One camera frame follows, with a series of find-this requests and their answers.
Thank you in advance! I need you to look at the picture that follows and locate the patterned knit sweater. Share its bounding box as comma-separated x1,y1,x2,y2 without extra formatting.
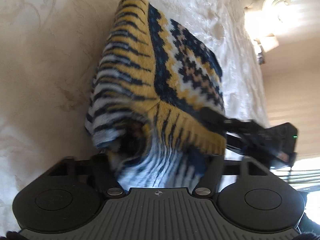
85,0,226,190

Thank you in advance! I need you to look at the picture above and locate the cream embroidered bedspread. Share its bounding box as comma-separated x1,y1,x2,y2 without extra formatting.
1,0,269,233

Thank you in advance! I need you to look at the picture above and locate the white bedside lamp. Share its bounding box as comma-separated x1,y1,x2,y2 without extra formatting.
254,36,279,54

